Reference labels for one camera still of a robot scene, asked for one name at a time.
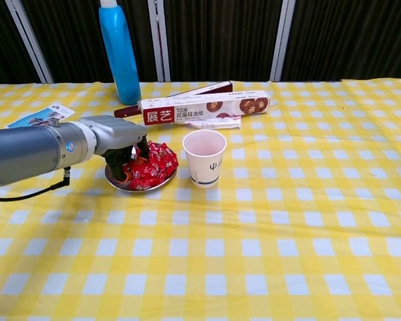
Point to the blue plastic bottle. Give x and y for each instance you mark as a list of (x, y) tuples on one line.
[(120, 50)]

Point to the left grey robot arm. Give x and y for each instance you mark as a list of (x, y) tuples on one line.
[(30, 150)]

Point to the yellow white checked tablecloth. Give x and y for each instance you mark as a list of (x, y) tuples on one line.
[(254, 234)]

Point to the white paper cup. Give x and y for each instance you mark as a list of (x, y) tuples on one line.
[(204, 167)]

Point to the round metal plate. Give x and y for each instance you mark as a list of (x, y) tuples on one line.
[(118, 185)]

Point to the white metal frame post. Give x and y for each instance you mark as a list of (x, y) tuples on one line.
[(30, 40), (159, 40), (282, 40)]

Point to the black pleated curtain panel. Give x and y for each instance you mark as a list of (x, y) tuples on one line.
[(220, 40), (354, 40), (77, 40), (3, 40)]

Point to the red candy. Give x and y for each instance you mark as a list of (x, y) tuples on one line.
[(142, 184), (137, 173), (157, 148), (170, 162), (153, 171)]

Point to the crumpled white pink wrapper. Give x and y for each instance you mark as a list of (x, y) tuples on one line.
[(217, 124)]

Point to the white red baking paper box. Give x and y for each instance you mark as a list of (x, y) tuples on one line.
[(204, 107)]

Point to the long dark red box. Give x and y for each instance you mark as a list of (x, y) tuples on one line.
[(217, 87)]

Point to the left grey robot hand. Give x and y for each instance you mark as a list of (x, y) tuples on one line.
[(117, 132)]

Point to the photo postcard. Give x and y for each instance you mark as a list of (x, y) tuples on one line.
[(58, 110)]

